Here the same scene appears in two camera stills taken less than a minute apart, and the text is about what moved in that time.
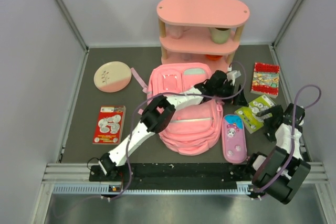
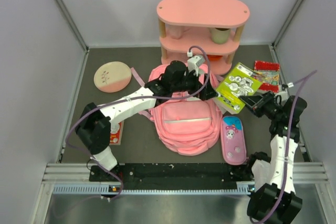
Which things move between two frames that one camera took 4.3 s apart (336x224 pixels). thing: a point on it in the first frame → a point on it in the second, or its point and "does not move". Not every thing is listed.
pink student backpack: (193, 131) does not move
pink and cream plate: (112, 76) does not move
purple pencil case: (234, 138) does not move
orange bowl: (213, 57) does not move
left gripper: (240, 101) → (198, 85)
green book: (248, 115) → (241, 81)
